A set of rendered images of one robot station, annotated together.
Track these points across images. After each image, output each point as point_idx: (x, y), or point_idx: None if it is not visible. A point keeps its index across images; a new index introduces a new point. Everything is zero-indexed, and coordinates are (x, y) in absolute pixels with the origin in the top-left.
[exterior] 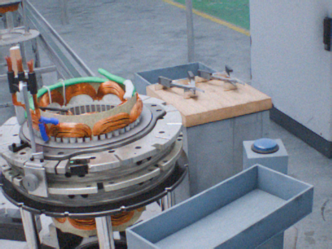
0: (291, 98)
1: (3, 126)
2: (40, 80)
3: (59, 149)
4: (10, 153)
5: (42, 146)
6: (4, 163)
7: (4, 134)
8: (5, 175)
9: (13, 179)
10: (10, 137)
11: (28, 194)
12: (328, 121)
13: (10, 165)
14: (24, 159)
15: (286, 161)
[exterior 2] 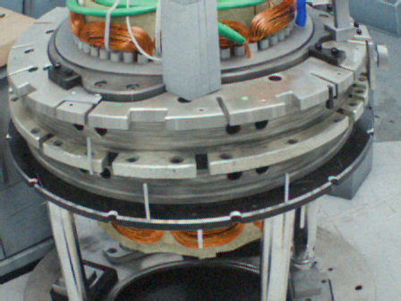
0: None
1: (234, 107)
2: None
3: (312, 18)
4: (349, 61)
5: (312, 32)
6: (325, 123)
7: (280, 90)
8: (357, 114)
9: (365, 96)
10: (288, 80)
11: (350, 122)
12: None
13: (330, 113)
14: (357, 45)
15: None
